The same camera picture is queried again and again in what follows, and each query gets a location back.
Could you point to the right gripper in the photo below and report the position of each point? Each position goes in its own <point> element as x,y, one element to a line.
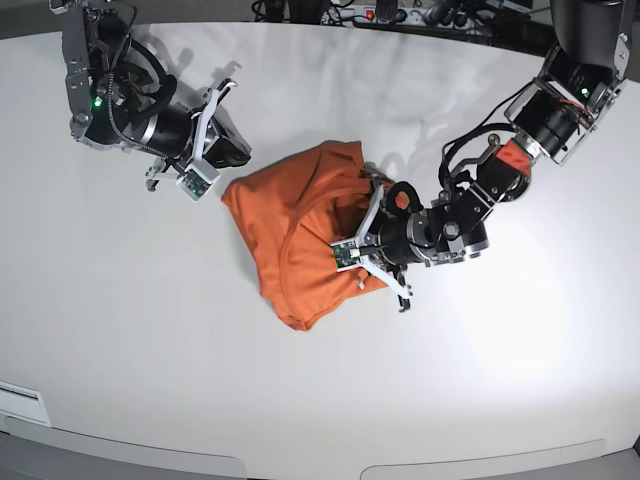
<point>199,134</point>

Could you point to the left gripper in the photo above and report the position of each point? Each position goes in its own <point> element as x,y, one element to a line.
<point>399,240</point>

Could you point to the orange T-shirt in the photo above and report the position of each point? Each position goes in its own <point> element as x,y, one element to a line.
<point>289,213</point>

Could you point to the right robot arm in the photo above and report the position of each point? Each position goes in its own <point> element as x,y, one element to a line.
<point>121,96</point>

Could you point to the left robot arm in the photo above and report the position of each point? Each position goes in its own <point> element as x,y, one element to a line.
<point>581,78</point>

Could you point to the white label sticker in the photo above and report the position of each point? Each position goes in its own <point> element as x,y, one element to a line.
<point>23,404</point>

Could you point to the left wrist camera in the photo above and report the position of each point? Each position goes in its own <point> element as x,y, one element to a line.
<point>346,254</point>

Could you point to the power strip with red switch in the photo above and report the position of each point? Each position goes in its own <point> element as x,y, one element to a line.
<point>455,16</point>

